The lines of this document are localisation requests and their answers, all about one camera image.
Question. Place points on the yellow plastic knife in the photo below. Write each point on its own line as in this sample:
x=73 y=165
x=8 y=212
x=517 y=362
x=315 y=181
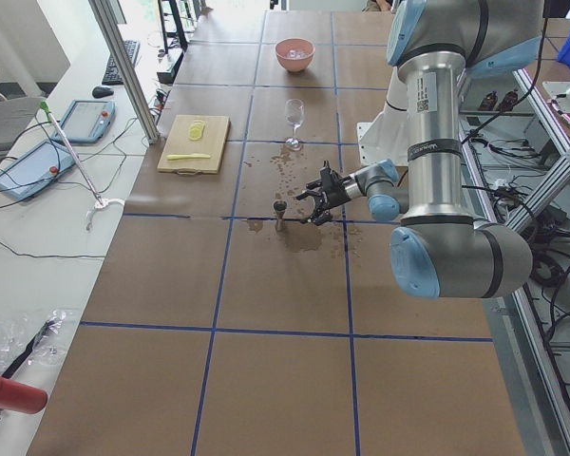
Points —
x=192 y=156

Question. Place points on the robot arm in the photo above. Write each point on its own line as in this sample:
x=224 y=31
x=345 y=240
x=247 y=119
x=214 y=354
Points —
x=439 y=248

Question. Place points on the blue teach pendant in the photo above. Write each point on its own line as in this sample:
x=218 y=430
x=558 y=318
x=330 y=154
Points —
x=86 y=121
x=35 y=170

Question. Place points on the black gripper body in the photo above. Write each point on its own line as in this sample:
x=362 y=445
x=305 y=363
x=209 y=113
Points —
x=336 y=195

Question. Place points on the red bottle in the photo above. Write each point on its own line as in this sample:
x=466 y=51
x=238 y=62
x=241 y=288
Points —
x=20 y=397

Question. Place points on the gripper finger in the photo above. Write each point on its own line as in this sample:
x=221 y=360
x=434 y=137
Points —
x=303 y=195
x=317 y=217

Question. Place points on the wooden cutting board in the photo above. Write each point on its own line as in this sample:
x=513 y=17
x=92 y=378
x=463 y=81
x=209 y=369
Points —
x=213 y=140

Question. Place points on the clear ice cubes pile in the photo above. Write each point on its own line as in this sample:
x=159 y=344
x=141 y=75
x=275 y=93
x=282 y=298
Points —
x=296 y=54

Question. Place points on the far blue teach pendant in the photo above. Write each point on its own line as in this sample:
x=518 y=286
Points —
x=86 y=121

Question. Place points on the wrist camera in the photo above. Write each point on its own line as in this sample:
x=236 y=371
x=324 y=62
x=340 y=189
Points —
x=328 y=179

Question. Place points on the pink bowl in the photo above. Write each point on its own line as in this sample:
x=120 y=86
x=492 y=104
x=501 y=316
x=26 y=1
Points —
x=294 y=65

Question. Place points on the clear wine glass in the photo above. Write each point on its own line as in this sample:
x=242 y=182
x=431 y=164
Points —
x=294 y=115

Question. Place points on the crumpled clear plastic bag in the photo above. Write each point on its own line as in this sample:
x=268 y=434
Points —
x=41 y=340

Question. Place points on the steel jigger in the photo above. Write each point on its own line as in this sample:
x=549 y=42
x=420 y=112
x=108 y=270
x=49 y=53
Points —
x=280 y=207

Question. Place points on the near blue teach pendant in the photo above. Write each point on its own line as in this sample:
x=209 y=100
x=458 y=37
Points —
x=35 y=170

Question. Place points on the black computer mouse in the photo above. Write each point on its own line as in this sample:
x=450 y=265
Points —
x=101 y=91

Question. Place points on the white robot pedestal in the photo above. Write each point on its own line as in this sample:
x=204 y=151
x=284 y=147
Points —
x=396 y=131

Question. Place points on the aluminium frame post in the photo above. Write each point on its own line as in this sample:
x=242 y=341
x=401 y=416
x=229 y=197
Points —
x=107 y=22

